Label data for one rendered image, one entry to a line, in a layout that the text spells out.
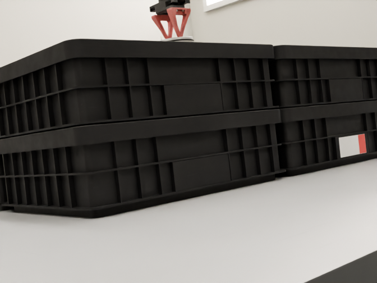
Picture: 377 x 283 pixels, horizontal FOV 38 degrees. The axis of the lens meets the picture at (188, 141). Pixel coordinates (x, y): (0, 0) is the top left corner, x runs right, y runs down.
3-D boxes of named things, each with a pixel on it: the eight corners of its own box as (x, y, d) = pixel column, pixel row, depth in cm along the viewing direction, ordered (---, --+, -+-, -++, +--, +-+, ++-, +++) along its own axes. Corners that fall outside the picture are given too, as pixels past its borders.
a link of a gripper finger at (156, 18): (170, 37, 144) (165, 1, 144) (153, 43, 150) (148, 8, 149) (189, 37, 148) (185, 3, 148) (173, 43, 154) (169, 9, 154)
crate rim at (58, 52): (170, 83, 118) (169, 72, 118) (279, 58, 95) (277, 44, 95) (-17, 89, 92) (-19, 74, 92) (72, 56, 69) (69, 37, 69)
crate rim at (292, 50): (289, 79, 144) (288, 69, 144) (397, 59, 121) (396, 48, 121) (170, 83, 118) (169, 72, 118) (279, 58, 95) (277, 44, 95)
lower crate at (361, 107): (298, 158, 144) (293, 112, 144) (407, 153, 121) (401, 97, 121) (180, 179, 118) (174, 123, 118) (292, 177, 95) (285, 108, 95)
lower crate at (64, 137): (180, 179, 118) (174, 123, 118) (292, 177, 95) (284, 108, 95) (-2, 213, 92) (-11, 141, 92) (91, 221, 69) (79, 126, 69)
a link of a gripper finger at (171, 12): (175, 35, 142) (170, -1, 142) (159, 41, 148) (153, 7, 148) (195, 35, 147) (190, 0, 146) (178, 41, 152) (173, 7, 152)
